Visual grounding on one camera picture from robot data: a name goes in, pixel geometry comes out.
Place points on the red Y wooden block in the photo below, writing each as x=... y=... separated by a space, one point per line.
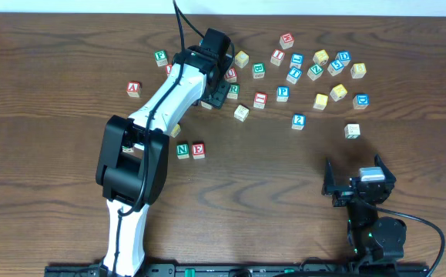
x=168 y=69

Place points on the yellow O side block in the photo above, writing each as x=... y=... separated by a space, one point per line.
x=241 y=113

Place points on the green R wooden block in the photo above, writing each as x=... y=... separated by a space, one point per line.
x=234 y=91

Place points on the red block far top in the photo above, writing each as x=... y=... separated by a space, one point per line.
x=286 y=41

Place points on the green Z wooden block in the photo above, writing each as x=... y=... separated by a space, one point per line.
x=314 y=72

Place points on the green B wooden block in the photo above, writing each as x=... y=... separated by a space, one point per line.
x=258 y=70

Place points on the blue D block near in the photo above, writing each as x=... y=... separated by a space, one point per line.
x=361 y=101

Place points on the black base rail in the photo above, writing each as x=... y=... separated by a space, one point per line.
x=171 y=270

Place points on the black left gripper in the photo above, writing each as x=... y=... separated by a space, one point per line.
x=218 y=94

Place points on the blue D block far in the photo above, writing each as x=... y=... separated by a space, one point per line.
x=343 y=57

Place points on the blue P wooden block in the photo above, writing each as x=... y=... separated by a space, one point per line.
x=283 y=93

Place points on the green N wooden block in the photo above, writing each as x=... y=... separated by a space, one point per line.
x=182 y=151

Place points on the red i block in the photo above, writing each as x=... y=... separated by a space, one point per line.
x=260 y=100
x=277 y=57

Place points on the blue L wooden block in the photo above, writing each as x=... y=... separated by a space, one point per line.
x=296 y=60

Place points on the green F wooden block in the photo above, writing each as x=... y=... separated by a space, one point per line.
x=161 y=58

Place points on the yellow block centre top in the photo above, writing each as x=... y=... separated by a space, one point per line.
x=241 y=59

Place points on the red E wooden block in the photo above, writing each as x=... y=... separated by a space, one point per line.
x=198 y=151

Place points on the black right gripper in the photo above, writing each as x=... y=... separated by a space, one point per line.
x=350 y=191

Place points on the blue 2 wooden block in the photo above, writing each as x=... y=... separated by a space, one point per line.
x=298 y=121

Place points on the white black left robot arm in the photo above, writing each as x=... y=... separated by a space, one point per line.
x=133 y=159

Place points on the blue T wooden block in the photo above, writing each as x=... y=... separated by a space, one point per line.
x=294 y=75

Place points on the yellow 8 wooden block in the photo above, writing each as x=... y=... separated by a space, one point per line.
x=358 y=70

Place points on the red I block upper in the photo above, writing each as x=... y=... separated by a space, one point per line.
x=277 y=57

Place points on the blue 5 wooden block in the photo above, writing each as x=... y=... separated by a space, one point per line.
x=335 y=67

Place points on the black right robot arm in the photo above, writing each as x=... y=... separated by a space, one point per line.
x=375 y=239

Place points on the yellow monkey picture block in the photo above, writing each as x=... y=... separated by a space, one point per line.
x=321 y=57

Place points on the blue d block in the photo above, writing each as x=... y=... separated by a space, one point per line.
x=343 y=57
x=361 y=101

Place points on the yellow picture wooden block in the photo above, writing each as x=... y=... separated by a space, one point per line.
x=338 y=92

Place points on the red u block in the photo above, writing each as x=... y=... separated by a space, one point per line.
x=231 y=75
x=206 y=105

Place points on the yellow S wooden block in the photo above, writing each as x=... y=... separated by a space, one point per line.
x=320 y=101

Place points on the green 7 wooden block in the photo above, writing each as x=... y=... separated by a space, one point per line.
x=352 y=131

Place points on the green J wooden block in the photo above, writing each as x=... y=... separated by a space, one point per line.
x=128 y=150

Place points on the red A wooden block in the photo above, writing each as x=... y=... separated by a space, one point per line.
x=134 y=89

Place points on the yellow block lower left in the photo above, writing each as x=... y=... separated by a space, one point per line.
x=176 y=130

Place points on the red I block lower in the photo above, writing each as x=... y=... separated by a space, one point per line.
x=260 y=100

